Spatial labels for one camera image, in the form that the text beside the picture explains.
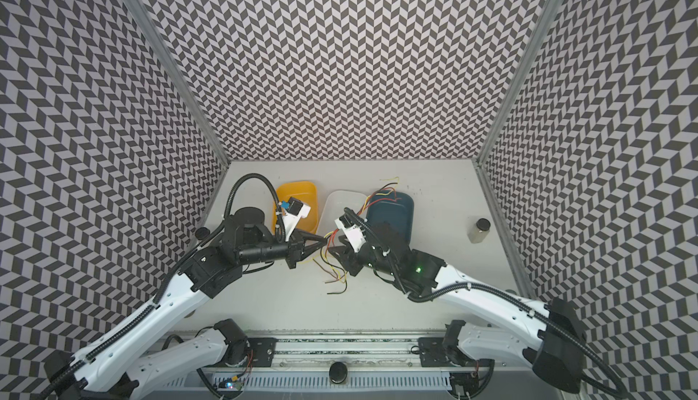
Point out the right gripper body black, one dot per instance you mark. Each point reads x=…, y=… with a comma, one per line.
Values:
x=355, y=256

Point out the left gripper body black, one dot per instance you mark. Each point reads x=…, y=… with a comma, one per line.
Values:
x=292, y=252

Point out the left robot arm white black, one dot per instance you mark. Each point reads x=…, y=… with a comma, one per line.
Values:
x=117, y=366

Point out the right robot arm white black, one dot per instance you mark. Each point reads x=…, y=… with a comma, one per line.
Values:
x=548, y=337

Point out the white plastic bin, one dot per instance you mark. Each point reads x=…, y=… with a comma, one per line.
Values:
x=335, y=204

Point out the yellow plastic bin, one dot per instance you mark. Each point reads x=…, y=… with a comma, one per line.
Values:
x=305, y=191

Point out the teal plastic bin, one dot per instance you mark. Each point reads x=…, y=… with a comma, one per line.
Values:
x=395, y=209

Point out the left small jar black lid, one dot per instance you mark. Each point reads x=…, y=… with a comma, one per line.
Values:
x=202, y=233

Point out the small jar black lid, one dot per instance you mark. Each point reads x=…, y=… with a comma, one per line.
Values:
x=479, y=230
x=202, y=233

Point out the black round knob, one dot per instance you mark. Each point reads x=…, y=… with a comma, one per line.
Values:
x=338, y=373

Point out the right small jar black lid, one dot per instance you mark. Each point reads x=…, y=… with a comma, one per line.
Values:
x=479, y=230

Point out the small green circuit board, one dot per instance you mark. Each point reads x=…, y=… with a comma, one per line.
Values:
x=233, y=383

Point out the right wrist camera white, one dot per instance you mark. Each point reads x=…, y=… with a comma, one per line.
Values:
x=352, y=232

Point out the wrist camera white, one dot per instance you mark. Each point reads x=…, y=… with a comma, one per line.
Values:
x=352, y=232
x=289, y=214

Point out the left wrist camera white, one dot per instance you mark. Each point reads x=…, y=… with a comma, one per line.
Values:
x=289, y=214

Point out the aluminium front rail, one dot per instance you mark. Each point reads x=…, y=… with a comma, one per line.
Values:
x=373, y=350

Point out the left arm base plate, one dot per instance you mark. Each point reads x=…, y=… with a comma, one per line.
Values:
x=251, y=352

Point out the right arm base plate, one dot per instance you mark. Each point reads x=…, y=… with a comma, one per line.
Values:
x=433, y=353

